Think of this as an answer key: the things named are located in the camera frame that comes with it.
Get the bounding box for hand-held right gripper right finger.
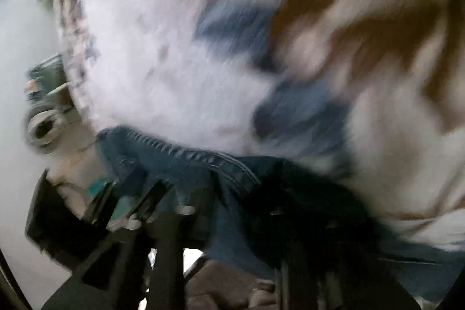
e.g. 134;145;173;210
268;187;413;310

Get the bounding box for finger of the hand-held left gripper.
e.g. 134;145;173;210
25;169;120;271

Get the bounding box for blue denim pants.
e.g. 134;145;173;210
95;125;465;304

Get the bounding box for printed blanket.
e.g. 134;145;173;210
53;0;465;253

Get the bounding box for brown cloth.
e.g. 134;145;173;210
183;257;278;310

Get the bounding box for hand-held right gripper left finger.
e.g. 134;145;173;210
42;180;206;310

